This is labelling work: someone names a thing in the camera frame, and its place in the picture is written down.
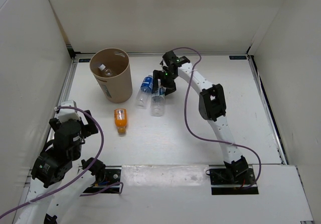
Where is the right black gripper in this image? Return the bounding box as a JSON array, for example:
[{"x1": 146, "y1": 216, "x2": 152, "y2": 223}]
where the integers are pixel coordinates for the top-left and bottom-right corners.
[{"x1": 152, "y1": 70, "x2": 178, "y2": 96}]

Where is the green label plastic bottle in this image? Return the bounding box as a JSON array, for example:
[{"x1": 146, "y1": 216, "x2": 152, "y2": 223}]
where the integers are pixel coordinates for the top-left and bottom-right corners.
[{"x1": 150, "y1": 87, "x2": 165, "y2": 117}]

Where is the clear unlabelled plastic bottle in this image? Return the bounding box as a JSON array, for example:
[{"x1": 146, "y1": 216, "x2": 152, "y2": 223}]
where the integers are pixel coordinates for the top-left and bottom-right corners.
[{"x1": 98, "y1": 64, "x2": 116, "y2": 77}]

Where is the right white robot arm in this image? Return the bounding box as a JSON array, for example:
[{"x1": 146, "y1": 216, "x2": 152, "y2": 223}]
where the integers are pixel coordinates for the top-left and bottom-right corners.
[{"x1": 152, "y1": 50, "x2": 249, "y2": 184}]

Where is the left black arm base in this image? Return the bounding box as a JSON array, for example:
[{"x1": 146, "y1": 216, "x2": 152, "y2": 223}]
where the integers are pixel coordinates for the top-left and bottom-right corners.
[{"x1": 76, "y1": 160, "x2": 123, "y2": 197}]

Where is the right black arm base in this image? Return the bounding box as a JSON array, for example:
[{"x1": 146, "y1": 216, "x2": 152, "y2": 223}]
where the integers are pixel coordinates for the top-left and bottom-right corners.
[{"x1": 205, "y1": 166, "x2": 259, "y2": 195}]

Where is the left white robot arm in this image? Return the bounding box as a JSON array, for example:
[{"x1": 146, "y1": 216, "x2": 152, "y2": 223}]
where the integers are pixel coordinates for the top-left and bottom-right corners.
[{"x1": 13, "y1": 102, "x2": 106, "y2": 223}]

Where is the brown cylindrical garbage bin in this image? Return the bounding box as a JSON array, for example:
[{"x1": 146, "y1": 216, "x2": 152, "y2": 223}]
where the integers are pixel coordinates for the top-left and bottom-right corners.
[{"x1": 89, "y1": 48, "x2": 132, "y2": 103}]

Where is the blue label plastic bottle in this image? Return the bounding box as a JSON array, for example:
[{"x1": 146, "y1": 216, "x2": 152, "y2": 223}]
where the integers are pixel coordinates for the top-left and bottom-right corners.
[{"x1": 136, "y1": 74, "x2": 153, "y2": 108}]

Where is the orange juice bottle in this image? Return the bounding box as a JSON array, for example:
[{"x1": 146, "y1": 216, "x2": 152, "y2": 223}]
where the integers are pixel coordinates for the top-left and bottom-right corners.
[{"x1": 114, "y1": 108, "x2": 127, "y2": 134}]

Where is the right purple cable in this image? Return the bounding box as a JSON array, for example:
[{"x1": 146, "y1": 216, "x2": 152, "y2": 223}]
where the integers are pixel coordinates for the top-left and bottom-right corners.
[{"x1": 172, "y1": 47, "x2": 261, "y2": 189}]

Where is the purple cable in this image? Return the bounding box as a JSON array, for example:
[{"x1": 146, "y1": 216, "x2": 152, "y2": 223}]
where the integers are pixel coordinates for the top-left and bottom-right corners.
[
  {"x1": 0, "y1": 105, "x2": 123, "y2": 216},
  {"x1": 172, "y1": 47, "x2": 261, "y2": 189}
]

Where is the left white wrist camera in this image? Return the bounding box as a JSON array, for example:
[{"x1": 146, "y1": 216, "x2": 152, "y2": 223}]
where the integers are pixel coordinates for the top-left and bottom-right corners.
[{"x1": 54, "y1": 100, "x2": 80, "y2": 123}]

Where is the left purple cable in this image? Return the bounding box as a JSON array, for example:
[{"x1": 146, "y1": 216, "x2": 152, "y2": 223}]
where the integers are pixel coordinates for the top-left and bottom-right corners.
[{"x1": 0, "y1": 105, "x2": 123, "y2": 216}]

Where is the left aluminium frame rail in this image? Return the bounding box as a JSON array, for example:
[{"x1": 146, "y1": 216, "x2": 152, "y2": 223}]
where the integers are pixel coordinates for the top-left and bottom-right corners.
[{"x1": 58, "y1": 58, "x2": 78, "y2": 105}]

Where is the aluminium frame rail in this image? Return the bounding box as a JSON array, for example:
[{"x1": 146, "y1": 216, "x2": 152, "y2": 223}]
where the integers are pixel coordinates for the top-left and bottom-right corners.
[
  {"x1": 58, "y1": 58, "x2": 78, "y2": 105},
  {"x1": 74, "y1": 50, "x2": 247, "y2": 58},
  {"x1": 247, "y1": 54, "x2": 288, "y2": 165}
]

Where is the back aluminium frame rail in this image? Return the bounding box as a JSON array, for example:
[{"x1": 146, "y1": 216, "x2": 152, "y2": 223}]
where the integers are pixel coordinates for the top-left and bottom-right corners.
[{"x1": 74, "y1": 50, "x2": 247, "y2": 58}]

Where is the right aluminium frame rail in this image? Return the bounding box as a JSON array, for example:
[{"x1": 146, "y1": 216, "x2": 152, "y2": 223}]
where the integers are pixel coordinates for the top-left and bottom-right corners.
[{"x1": 247, "y1": 54, "x2": 288, "y2": 165}]

